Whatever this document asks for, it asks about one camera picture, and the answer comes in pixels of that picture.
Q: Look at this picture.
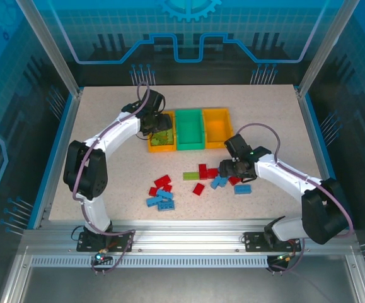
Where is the green plastic bin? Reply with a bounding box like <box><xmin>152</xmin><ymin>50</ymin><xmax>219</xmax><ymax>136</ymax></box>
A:
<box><xmin>174</xmin><ymin>109</ymin><xmax>206</xmax><ymax>152</ymax></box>

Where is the orange plastic bin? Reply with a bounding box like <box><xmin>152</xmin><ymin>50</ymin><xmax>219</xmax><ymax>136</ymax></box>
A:
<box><xmin>202</xmin><ymin>107</ymin><xmax>235</xmax><ymax>150</ymax></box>
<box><xmin>146</xmin><ymin>110</ymin><xmax>179</xmax><ymax>154</ymax></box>

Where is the blue printed back panel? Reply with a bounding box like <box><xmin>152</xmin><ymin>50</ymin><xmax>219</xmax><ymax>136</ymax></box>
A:
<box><xmin>27</xmin><ymin>0</ymin><xmax>353</xmax><ymax>88</ymax></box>

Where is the small connector board with LED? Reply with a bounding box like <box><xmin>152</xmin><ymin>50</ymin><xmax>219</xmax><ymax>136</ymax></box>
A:
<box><xmin>270</xmin><ymin>253</ymin><xmax>295</xmax><ymax>265</ymax></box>
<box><xmin>94</xmin><ymin>251</ymin><xmax>113</xmax><ymax>265</ymax></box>

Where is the metal tray shelf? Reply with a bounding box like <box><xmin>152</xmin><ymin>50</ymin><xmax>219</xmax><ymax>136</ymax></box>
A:
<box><xmin>0</xmin><ymin>264</ymin><xmax>365</xmax><ymax>303</ymax></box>

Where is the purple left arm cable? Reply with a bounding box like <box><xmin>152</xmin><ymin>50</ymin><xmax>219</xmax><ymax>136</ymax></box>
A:
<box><xmin>71</xmin><ymin>81</ymin><xmax>153</xmax><ymax>276</ymax></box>

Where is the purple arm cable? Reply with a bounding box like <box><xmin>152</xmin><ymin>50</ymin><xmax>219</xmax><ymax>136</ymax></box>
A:
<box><xmin>71</xmin><ymin>81</ymin><xmax>153</xmax><ymax>276</ymax></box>
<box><xmin>235</xmin><ymin>122</ymin><xmax>356</xmax><ymax>275</ymax></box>

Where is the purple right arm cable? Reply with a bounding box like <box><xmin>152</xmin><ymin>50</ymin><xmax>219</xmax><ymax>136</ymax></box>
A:
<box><xmin>235</xmin><ymin>122</ymin><xmax>356</xmax><ymax>275</ymax></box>

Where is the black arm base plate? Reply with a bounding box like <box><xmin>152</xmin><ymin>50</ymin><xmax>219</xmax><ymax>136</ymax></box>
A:
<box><xmin>243</xmin><ymin>232</ymin><xmax>302</xmax><ymax>253</ymax></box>
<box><xmin>76</xmin><ymin>231</ymin><xmax>134</xmax><ymax>252</ymax></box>

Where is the aluminium mounting rail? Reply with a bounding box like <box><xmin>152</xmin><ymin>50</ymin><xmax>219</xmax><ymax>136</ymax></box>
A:
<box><xmin>21</xmin><ymin>219</ymin><xmax>358</xmax><ymax>253</ymax></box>

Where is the blue table side rail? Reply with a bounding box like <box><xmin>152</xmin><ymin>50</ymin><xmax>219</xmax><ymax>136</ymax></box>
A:
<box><xmin>26</xmin><ymin>93</ymin><xmax>76</xmax><ymax>230</ymax></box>
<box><xmin>301</xmin><ymin>93</ymin><xmax>352</xmax><ymax>230</ymax></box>

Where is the slotted metal cable duct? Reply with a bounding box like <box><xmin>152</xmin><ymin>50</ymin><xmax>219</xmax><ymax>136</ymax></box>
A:
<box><xmin>30</xmin><ymin>256</ymin><xmax>270</xmax><ymax>268</ymax></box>

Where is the aluminium frame post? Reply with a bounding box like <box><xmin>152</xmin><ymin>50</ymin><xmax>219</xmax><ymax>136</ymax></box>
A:
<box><xmin>16</xmin><ymin>0</ymin><xmax>84</xmax><ymax>97</ymax></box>
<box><xmin>296</xmin><ymin>0</ymin><xmax>362</xmax><ymax>97</ymax></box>

